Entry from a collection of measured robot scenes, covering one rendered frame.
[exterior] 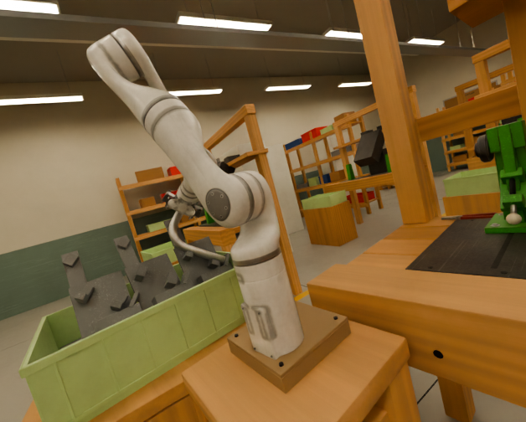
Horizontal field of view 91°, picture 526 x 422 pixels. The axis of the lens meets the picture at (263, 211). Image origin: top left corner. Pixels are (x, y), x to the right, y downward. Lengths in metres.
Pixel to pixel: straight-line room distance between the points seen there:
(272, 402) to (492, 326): 0.36
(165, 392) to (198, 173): 0.51
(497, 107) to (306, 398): 1.02
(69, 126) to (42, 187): 1.47
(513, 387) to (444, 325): 0.11
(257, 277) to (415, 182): 0.83
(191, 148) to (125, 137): 6.92
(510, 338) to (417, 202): 0.69
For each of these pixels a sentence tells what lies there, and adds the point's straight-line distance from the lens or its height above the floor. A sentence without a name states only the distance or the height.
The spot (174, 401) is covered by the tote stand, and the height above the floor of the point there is 0.76.
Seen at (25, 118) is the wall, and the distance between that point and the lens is 7.61.
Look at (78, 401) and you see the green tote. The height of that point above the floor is 0.84.
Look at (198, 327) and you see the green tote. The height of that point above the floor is 0.85.
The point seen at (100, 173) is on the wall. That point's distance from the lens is 7.17.
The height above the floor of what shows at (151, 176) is 2.11.
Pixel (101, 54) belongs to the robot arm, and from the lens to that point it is 0.68.
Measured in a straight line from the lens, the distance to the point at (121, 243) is 1.03.
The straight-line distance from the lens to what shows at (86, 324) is 1.00.
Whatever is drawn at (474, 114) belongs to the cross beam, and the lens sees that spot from 1.17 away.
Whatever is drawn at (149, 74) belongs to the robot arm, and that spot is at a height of 1.49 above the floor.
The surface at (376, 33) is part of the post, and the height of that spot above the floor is 1.61.
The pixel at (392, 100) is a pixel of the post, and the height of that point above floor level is 1.36.
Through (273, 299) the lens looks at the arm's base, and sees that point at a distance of 0.47.
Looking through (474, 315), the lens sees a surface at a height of 0.89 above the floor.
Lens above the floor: 1.18
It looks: 5 degrees down
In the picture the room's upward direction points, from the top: 15 degrees counter-clockwise
